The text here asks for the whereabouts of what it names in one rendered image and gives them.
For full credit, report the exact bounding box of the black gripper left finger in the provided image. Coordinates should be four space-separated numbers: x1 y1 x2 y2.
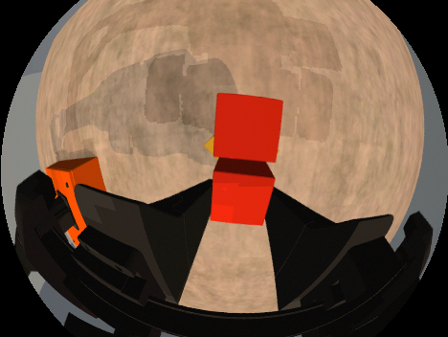
74 179 213 304

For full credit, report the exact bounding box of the yellow cube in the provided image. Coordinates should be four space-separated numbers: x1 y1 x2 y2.
204 137 219 160

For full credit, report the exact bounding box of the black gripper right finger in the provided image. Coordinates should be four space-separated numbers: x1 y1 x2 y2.
265 187 393 311

